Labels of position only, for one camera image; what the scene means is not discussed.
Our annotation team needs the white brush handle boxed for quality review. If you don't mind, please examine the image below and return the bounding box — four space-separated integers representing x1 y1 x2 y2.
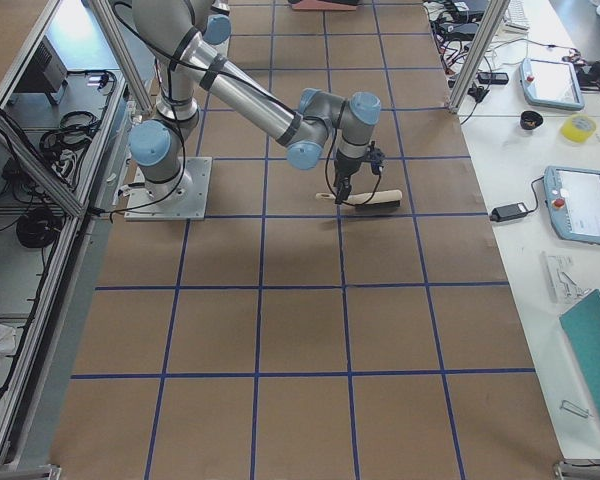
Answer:
341 189 403 209

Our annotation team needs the black power brick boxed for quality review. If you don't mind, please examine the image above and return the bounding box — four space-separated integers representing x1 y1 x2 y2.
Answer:
489 202 530 223

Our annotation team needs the yellow tape roll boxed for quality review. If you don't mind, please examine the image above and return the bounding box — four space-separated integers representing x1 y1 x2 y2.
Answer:
560 114 597 144

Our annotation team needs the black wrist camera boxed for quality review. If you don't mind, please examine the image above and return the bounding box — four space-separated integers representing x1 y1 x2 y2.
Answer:
367 141 385 177

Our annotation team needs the teach pendant tablet near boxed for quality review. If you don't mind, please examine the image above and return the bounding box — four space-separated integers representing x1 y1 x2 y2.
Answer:
543 166 600 245

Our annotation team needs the teach pendant tablet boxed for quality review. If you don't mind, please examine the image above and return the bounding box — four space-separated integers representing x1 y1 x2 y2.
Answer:
519 57 585 111
543 166 600 245

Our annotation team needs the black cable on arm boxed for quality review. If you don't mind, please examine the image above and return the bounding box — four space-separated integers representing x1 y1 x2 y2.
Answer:
110 0 221 151

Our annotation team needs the aluminium frame post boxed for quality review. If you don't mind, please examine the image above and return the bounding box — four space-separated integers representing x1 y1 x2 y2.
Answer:
448 0 509 114

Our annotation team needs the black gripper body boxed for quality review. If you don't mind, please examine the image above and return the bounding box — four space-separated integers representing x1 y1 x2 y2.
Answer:
333 154 360 186

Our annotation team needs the teach pendant tablet far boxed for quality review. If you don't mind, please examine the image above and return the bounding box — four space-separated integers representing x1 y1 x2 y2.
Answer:
519 57 585 111

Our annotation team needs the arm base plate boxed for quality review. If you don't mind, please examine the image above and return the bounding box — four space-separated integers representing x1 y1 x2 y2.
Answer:
124 157 213 221

